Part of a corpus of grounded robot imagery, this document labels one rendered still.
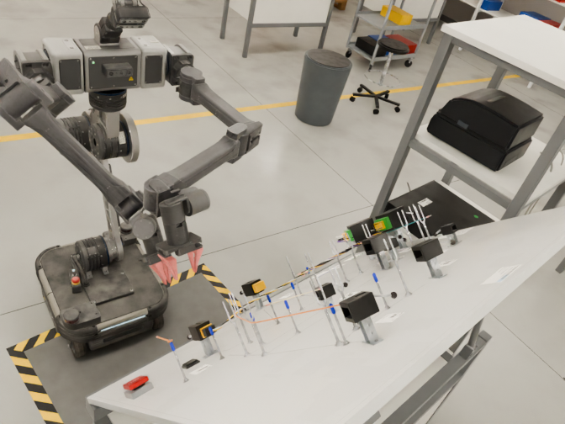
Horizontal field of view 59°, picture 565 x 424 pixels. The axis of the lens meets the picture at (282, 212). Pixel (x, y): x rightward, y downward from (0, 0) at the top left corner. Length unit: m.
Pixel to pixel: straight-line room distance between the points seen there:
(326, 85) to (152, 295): 2.79
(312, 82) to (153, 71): 2.95
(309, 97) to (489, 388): 2.94
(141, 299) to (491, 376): 2.03
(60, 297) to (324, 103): 3.07
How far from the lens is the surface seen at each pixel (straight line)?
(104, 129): 2.04
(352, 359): 0.93
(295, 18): 6.35
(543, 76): 1.65
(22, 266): 3.20
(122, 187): 1.41
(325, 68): 4.67
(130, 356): 2.74
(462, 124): 1.87
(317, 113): 4.87
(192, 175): 1.36
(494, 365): 3.36
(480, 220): 2.24
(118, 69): 1.85
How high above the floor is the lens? 2.25
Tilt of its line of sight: 37 degrees down
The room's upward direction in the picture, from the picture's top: 15 degrees clockwise
